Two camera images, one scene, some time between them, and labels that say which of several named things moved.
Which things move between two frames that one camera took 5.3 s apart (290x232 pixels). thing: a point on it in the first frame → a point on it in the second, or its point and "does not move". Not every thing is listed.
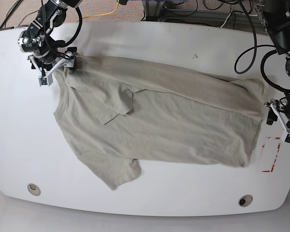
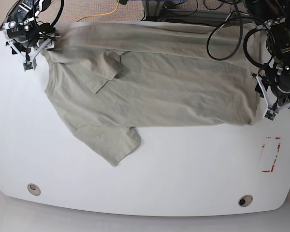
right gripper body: x=289 y=118 → x=279 y=80
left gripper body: x=67 y=60 → x=29 y=39
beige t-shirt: x=116 y=112 → x=106 y=79
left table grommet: x=34 y=189 does not move
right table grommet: x=245 y=200 does not move
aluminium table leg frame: x=152 y=9 does not move
